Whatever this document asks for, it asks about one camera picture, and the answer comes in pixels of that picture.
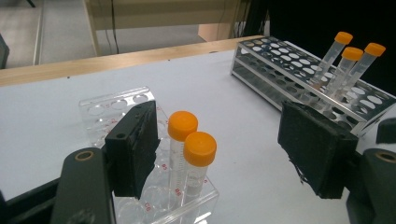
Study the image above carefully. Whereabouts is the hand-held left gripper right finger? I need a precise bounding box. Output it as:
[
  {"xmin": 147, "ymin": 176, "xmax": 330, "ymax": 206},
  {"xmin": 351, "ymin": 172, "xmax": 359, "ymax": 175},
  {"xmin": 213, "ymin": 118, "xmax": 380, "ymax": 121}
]
[{"xmin": 276, "ymin": 100, "xmax": 360, "ymax": 200}]

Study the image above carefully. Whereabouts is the black curtain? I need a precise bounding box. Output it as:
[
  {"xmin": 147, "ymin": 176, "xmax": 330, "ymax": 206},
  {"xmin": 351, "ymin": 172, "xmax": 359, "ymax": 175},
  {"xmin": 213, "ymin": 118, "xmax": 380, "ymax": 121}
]
[{"xmin": 267, "ymin": 0, "xmax": 396, "ymax": 94}]

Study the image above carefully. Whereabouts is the metal test tube rack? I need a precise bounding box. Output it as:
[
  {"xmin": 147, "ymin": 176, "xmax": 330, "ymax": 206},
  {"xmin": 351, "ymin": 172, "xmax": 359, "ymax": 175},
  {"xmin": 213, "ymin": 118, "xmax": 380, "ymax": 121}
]
[{"xmin": 230, "ymin": 35, "xmax": 396, "ymax": 138}]

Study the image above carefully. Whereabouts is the beige desk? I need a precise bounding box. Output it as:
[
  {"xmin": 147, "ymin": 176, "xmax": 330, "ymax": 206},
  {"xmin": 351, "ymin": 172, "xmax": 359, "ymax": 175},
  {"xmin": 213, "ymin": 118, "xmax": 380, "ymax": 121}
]
[{"xmin": 82, "ymin": 0, "xmax": 250, "ymax": 58}]

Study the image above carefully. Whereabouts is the black hanging cable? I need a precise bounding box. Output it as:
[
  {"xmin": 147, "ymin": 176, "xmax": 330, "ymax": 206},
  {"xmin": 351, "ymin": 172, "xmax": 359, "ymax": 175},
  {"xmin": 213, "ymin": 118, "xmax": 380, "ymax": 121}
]
[{"xmin": 110, "ymin": 0, "xmax": 120, "ymax": 54}]

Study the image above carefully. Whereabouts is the clear acrylic tube rack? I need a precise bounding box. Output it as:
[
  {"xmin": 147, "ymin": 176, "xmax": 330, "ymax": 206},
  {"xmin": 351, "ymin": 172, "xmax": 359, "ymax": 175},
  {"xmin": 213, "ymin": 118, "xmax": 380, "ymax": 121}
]
[{"xmin": 78, "ymin": 86, "xmax": 220, "ymax": 224}]

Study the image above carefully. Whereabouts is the aluminium floor rail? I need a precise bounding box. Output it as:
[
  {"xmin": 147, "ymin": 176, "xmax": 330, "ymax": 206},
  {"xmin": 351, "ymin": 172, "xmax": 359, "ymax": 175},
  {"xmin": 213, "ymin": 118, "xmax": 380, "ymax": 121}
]
[{"xmin": 33, "ymin": 0, "xmax": 45, "ymax": 65}]

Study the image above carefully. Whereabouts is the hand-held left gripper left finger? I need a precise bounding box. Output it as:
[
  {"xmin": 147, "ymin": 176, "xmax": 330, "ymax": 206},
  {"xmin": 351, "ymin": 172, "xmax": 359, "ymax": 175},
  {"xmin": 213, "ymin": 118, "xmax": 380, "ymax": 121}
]
[{"xmin": 104, "ymin": 100, "xmax": 162, "ymax": 200}]

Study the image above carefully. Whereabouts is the wooden panel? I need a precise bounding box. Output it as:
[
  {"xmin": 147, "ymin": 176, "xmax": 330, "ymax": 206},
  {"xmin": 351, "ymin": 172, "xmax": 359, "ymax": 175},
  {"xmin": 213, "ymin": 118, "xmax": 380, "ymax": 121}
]
[{"xmin": 198, "ymin": 23, "xmax": 238, "ymax": 43}]

